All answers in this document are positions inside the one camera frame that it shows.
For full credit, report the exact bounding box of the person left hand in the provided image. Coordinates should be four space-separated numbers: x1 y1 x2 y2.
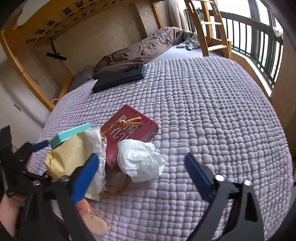
1 193 25 237

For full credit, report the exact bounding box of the grey clothing on bed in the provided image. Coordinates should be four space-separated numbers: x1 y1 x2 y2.
177 34 201 51

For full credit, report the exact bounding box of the teal green box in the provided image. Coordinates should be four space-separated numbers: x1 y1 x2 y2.
49 123 92 149

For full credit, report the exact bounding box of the yellow paper bag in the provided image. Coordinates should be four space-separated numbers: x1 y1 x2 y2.
44 116 143 201

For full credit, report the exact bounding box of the lavender quilted bed blanket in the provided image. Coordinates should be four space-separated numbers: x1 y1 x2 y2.
39 57 293 240

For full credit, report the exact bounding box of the wooden bunk ladder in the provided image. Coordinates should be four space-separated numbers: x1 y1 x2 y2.
185 0 231 59

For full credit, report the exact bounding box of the wooden bunk bed frame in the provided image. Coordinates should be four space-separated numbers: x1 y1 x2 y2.
1 1 169 110

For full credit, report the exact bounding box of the dark grey pillow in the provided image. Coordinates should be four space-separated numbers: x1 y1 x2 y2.
68 66 94 92

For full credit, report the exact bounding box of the white tissue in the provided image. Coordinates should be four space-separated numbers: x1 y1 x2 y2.
117 139 166 183

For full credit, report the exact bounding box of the black flat box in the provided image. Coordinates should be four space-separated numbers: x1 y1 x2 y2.
92 64 144 93

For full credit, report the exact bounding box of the white closet door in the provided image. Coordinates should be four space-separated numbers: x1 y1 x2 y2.
1 49 50 148

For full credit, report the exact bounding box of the black balcony railing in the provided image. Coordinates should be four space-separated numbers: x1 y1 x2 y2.
221 11 283 89

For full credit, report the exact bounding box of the black wall mounted device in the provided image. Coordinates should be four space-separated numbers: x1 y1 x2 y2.
46 37 67 61

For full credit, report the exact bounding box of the brown crumpled duvet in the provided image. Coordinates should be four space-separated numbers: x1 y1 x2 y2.
93 27 193 79

